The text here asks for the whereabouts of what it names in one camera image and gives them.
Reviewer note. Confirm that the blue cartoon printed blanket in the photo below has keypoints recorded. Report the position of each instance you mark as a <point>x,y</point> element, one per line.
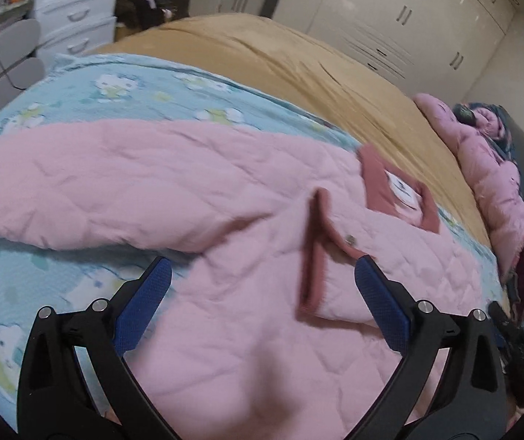
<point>152,87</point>

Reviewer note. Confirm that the dark clothes pile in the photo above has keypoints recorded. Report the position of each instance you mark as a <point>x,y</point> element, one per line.
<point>136,11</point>

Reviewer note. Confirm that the white wardrobe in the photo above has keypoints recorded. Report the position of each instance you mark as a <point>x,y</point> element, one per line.
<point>381,9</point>

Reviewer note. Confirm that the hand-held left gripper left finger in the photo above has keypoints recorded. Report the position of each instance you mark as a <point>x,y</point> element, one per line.
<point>145,298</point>

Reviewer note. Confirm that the tan bed cover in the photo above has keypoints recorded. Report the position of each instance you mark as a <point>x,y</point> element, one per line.
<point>266,55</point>

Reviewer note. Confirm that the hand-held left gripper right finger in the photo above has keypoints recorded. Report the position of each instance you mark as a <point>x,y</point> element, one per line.
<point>381,302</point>

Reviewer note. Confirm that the pink quilted jacket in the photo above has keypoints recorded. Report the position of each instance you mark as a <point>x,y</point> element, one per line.
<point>152,192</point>

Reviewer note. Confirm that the pink puffy quilt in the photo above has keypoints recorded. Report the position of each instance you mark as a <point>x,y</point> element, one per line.
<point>486,169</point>

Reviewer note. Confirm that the white drawer cabinet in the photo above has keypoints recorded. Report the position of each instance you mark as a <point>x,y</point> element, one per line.
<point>69,13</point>

